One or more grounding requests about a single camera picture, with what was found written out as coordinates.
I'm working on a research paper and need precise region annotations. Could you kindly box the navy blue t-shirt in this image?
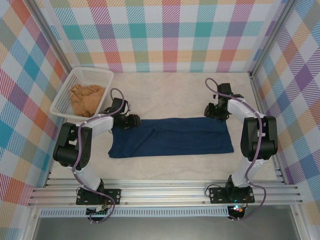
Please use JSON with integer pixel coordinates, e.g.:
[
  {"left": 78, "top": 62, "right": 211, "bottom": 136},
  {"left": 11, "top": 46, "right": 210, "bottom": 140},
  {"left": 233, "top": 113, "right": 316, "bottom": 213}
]
[{"left": 107, "top": 116, "right": 235, "bottom": 160}]

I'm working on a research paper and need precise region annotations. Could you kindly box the tan crumpled cloth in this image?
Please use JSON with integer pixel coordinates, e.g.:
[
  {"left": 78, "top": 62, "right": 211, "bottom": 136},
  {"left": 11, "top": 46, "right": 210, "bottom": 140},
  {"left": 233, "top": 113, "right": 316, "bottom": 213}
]
[{"left": 69, "top": 84, "right": 106, "bottom": 118}]

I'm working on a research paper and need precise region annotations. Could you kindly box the white perforated plastic basket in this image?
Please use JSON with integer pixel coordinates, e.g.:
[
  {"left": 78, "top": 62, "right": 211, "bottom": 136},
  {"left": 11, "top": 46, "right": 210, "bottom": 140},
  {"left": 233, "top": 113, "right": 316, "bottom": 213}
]
[{"left": 49, "top": 66, "right": 115, "bottom": 123}]

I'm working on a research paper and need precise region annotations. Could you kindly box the green circuit board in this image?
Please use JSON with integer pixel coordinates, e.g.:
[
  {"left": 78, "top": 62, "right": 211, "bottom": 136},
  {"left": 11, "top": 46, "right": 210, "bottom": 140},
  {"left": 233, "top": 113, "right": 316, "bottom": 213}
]
[{"left": 85, "top": 204, "right": 112, "bottom": 218}]

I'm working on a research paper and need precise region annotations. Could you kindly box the black controller box with LED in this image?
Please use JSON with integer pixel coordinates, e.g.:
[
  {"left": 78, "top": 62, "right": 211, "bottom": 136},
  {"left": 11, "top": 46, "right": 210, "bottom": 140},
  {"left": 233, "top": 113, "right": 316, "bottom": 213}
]
[{"left": 228, "top": 204, "right": 247, "bottom": 220}]

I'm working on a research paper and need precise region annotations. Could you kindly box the grey metal shelf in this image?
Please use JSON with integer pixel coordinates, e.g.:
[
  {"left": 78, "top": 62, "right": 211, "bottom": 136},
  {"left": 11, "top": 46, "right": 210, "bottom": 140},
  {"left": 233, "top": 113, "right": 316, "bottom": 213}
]
[{"left": 32, "top": 216, "right": 301, "bottom": 240}]

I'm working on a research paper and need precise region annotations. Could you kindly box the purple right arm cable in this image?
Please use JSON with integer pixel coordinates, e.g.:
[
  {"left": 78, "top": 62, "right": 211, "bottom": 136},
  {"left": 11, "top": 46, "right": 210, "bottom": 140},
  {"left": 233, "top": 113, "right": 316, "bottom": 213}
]
[{"left": 204, "top": 77, "right": 266, "bottom": 222}]

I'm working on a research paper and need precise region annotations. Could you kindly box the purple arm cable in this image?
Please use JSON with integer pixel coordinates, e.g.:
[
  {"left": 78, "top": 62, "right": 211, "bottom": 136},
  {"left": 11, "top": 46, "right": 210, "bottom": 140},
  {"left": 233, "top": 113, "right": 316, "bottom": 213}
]
[
  {"left": 71, "top": 87, "right": 126, "bottom": 224},
  {"left": 204, "top": 77, "right": 266, "bottom": 222}
]

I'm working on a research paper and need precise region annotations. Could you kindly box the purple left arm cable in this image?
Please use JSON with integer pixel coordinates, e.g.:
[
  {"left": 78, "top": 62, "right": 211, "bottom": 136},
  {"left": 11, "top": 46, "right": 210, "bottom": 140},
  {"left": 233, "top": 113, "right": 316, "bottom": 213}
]
[{"left": 71, "top": 87, "right": 126, "bottom": 224}]

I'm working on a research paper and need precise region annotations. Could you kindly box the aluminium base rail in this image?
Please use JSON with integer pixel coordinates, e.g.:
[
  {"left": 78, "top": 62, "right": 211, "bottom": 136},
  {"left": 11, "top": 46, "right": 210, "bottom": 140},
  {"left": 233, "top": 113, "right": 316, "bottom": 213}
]
[{"left": 27, "top": 178, "right": 305, "bottom": 208}]

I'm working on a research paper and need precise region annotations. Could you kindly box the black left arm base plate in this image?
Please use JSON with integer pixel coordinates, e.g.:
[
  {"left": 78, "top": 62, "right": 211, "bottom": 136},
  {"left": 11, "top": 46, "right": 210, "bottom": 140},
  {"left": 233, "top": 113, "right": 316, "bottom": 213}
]
[{"left": 75, "top": 188, "right": 123, "bottom": 206}]

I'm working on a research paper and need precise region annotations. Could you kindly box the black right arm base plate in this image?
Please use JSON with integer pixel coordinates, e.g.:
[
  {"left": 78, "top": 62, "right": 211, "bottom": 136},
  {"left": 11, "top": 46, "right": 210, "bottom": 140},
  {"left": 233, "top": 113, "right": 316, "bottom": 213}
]
[{"left": 208, "top": 186, "right": 256, "bottom": 204}]

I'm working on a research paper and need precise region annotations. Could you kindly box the aluminium frame post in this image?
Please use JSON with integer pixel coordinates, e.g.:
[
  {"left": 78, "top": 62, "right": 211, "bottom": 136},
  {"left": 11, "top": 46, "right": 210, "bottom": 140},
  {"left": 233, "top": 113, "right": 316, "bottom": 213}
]
[
  {"left": 29, "top": 0, "right": 76, "bottom": 76},
  {"left": 248, "top": 0, "right": 300, "bottom": 76}
]

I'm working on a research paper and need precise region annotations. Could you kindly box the white slotted cable duct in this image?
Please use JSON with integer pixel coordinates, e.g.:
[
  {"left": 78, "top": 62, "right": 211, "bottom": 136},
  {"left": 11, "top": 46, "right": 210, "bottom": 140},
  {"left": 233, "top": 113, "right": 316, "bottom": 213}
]
[{"left": 39, "top": 206, "right": 230, "bottom": 218}]

